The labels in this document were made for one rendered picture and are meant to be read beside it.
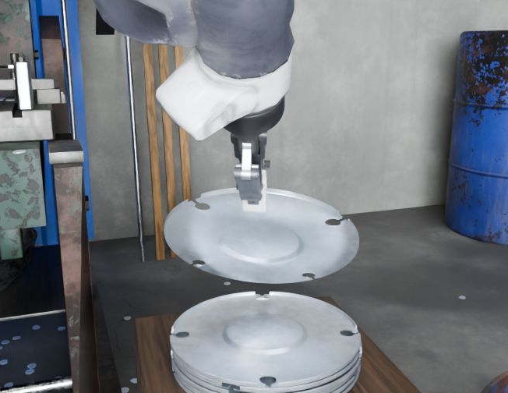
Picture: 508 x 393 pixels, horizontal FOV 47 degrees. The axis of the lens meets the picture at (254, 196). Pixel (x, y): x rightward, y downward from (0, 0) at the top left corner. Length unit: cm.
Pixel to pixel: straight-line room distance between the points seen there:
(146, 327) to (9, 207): 33
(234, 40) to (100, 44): 203
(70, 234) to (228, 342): 37
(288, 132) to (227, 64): 223
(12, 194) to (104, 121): 142
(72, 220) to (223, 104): 61
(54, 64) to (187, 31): 110
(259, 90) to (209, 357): 45
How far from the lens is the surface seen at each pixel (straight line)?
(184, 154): 231
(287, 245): 88
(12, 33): 151
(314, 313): 99
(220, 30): 48
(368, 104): 291
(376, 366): 94
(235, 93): 52
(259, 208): 76
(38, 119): 120
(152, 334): 103
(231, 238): 88
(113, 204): 259
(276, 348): 87
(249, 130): 58
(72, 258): 111
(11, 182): 113
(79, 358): 119
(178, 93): 54
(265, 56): 51
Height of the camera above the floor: 83
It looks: 15 degrees down
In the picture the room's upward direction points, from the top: straight up
